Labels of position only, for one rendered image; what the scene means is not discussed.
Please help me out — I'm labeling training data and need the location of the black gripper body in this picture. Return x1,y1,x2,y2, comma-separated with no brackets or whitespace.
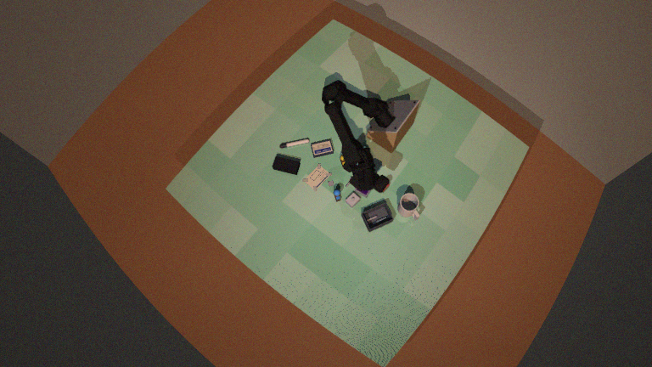
343,163,390,192

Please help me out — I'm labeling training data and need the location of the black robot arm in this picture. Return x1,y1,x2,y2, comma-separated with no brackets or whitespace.
322,80,396,191

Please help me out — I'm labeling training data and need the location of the peach paper card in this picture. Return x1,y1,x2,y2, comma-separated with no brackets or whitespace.
302,164,332,191

